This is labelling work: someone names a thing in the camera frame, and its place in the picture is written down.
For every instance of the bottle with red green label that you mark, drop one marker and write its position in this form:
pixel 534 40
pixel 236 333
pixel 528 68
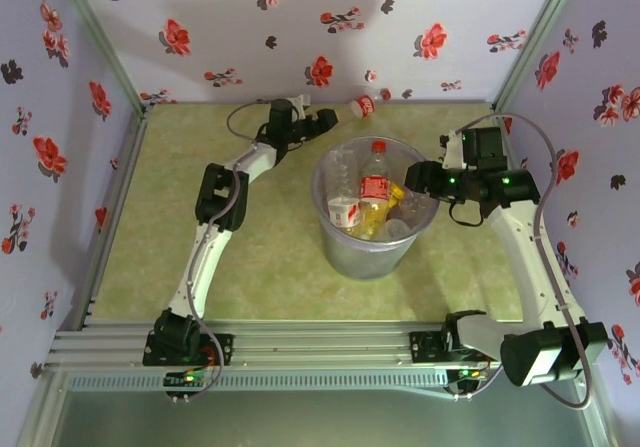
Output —
pixel 340 209

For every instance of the clear bottle red label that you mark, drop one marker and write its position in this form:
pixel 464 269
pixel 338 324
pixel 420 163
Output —
pixel 364 106
pixel 375 187

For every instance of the small clear bottle white cap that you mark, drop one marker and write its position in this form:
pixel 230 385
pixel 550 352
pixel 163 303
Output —
pixel 395 227

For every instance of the yellow plastic bottle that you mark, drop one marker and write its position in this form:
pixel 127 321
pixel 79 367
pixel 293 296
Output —
pixel 372 217

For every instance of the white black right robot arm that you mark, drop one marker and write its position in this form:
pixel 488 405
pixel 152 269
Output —
pixel 530 267

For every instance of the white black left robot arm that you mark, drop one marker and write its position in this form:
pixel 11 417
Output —
pixel 200 267

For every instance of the translucent grey plastic bin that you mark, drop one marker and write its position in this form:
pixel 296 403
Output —
pixel 365 262

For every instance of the grey metal front panel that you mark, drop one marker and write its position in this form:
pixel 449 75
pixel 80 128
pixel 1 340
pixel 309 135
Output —
pixel 310 419

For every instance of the aluminium corner post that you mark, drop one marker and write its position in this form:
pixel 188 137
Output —
pixel 537 32
pixel 95 37

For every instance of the aluminium side frame rail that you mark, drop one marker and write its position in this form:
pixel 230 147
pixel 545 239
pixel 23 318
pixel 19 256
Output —
pixel 112 217

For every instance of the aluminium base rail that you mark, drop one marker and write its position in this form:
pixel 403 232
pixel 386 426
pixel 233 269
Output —
pixel 320 342

